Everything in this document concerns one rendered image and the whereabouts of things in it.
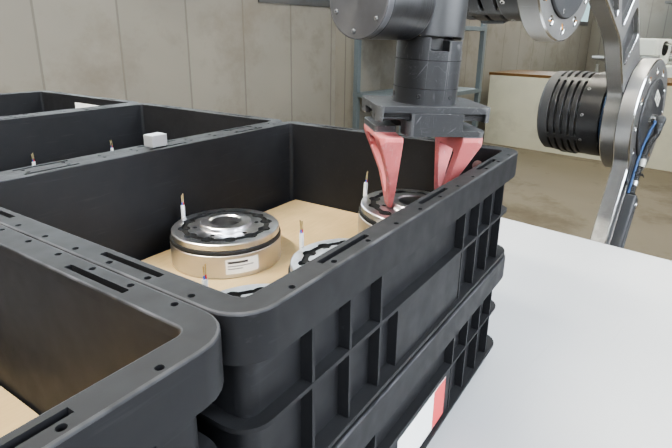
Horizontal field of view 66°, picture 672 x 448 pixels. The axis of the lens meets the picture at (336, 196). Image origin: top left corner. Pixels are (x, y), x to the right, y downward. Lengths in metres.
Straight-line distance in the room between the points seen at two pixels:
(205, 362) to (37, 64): 2.73
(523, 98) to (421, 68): 4.97
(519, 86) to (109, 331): 5.26
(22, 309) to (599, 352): 0.57
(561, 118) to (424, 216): 0.90
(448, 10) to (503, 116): 5.07
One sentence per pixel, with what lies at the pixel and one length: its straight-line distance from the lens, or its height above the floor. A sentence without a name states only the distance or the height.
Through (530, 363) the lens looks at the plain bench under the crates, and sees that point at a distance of 0.62.
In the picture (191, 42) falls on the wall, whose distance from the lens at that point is 3.24.
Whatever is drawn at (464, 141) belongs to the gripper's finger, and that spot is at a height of 0.95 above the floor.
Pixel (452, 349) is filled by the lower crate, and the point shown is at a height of 0.78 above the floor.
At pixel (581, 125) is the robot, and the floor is 0.87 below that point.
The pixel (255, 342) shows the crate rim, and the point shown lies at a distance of 0.22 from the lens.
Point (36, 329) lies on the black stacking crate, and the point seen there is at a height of 0.89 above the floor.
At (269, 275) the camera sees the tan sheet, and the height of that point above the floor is 0.83.
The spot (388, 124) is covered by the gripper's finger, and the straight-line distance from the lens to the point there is 0.46.
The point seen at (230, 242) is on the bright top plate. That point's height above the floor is 0.86.
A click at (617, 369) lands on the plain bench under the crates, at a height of 0.70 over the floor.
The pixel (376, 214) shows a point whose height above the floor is 0.88.
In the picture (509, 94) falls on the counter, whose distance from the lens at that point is 5.46.
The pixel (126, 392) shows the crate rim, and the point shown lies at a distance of 0.18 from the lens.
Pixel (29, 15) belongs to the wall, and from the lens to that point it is 2.89.
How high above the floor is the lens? 1.03
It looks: 17 degrees down
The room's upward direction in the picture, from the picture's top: 1 degrees clockwise
